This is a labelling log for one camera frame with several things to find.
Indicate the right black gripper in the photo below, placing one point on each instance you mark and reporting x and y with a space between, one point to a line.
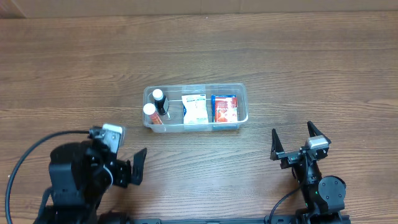
298 154

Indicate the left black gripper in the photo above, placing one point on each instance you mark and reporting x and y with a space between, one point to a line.
126 173

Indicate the orange tube white cap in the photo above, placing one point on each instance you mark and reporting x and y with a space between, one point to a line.
150 110

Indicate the clear plastic container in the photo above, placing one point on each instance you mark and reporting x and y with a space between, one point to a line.
172 122

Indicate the black bottle white cap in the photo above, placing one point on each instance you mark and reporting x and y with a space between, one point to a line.
160 101

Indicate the red medicine box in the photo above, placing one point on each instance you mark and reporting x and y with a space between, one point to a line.
226 109

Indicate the white bandage box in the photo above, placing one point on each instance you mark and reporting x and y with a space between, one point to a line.
194 109

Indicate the blue lozenge packet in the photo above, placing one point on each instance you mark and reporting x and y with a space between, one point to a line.
212 107

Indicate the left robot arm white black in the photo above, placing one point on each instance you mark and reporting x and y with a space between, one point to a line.
80 173

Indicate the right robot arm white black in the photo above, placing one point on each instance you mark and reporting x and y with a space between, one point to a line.
323 195

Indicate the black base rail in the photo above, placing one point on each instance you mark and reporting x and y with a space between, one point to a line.
214 220

